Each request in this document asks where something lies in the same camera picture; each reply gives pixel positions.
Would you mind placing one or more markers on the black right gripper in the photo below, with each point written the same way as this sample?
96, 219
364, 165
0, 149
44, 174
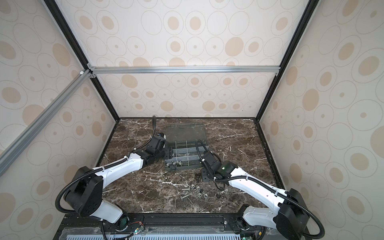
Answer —
204, 174

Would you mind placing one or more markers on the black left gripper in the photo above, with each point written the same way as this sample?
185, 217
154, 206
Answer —
169, 152

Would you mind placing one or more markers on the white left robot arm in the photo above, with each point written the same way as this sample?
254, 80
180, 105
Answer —
85, 193

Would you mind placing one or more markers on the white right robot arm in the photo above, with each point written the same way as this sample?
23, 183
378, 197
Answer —
284, 210

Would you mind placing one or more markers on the clear grey compartment organizer box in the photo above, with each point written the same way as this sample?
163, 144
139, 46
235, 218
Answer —
186, 140

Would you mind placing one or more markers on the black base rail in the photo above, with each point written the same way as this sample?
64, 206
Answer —
204, 226

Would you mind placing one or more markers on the horizontal aluminium frame bar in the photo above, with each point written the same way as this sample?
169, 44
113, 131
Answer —
185, 70

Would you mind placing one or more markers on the diagonal aluminium frame bar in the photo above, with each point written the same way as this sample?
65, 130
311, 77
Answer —
27, 136

